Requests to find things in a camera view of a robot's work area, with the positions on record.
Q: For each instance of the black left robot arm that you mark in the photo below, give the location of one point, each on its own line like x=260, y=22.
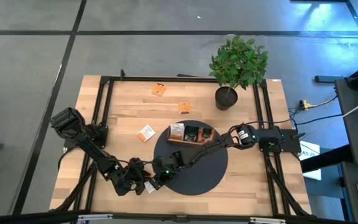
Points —
x=89, y=146

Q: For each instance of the round dark woven placemat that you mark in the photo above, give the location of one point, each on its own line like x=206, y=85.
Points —
x=197, y=177

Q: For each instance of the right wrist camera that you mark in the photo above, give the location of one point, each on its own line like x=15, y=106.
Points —
x=177, y=158

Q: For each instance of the orange peach tea packet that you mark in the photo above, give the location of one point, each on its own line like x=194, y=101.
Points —
x=206, y=136

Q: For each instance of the black aluminium table frame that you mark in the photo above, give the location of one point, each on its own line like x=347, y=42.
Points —
x=166, y=79

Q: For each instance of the black plant pot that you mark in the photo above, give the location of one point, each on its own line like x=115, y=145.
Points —
x=225, y=101

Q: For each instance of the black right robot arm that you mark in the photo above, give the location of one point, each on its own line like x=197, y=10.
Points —
x=216, y=146

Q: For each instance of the dark grey desk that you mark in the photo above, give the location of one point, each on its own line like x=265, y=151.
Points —
x=353, y=140

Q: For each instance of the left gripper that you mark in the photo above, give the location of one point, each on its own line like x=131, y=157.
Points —
x=129, y=182

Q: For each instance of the wooden tea box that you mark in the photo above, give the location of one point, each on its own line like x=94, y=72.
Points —
x=182, y=142

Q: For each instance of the white orange Tazo tea packet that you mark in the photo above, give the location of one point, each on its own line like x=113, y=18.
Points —
x=177, y=132

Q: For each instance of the silver frame bracket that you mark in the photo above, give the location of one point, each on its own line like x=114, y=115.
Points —
x=267, y=220
x=95, y=217

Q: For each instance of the black desk beam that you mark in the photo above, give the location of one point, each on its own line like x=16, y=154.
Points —
x=328, y=158

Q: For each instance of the white sign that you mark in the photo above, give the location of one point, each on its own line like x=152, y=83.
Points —
x=309, y=155

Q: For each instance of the blackcurrant tea packet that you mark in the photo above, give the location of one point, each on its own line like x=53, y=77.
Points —
x=191, y=134
x=149, y=187

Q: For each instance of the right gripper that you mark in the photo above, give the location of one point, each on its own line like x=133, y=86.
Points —
x=165, y=168

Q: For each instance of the green leafy tree plant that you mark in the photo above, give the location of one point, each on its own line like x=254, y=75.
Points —
x=238, y=62

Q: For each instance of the black stand foot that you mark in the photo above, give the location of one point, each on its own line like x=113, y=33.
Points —
x=329, y=79

